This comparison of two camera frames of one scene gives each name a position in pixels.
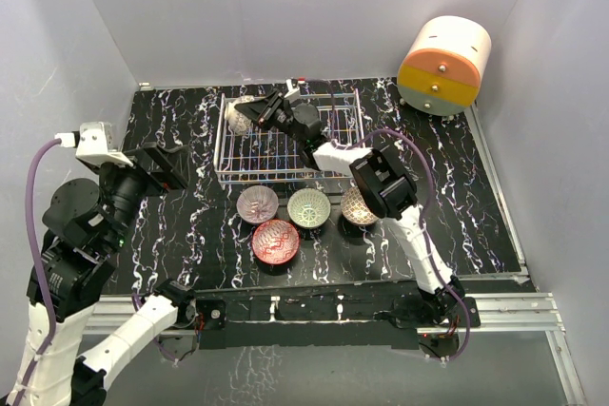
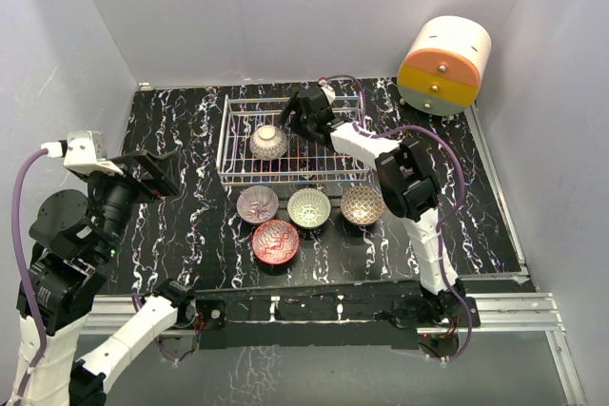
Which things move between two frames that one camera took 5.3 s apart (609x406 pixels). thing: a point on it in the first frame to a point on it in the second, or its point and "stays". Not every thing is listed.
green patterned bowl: [308, 207] stays
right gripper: [264, 111] to [284, 119]
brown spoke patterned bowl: [238, 121] to [268, 143]
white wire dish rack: [273, 155] stays
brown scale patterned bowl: [354, 209] stays
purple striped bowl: [257, 203] stays
